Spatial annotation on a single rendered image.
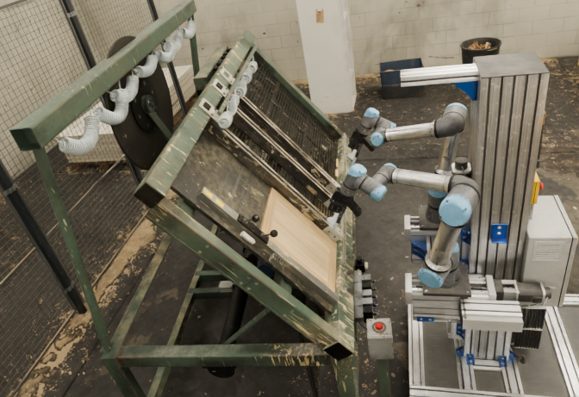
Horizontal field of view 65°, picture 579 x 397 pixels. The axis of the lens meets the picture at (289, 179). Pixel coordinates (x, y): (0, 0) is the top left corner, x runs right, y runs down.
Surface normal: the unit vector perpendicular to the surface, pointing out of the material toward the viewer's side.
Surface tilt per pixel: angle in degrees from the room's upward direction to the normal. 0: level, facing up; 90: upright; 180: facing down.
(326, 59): 90
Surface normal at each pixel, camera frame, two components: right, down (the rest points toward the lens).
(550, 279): -0.20, 0.56
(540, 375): -0.17, -0.83
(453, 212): -0.58, 0.41
